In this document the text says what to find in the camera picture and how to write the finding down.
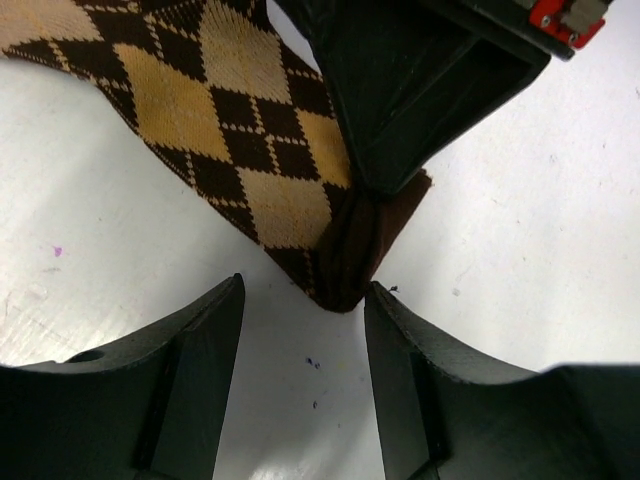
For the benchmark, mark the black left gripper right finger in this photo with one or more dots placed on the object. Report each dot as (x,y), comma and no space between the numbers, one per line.
(445,410)

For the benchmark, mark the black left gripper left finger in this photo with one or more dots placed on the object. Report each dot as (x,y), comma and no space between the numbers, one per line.
(149,405)

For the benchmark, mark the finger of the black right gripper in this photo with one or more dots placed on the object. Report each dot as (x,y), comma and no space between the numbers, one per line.
(407,78)

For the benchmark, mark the brown tan argyle sock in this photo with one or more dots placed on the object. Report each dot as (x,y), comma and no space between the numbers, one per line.
(213,91)

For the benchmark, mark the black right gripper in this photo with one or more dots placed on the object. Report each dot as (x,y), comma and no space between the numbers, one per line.
(558,28)

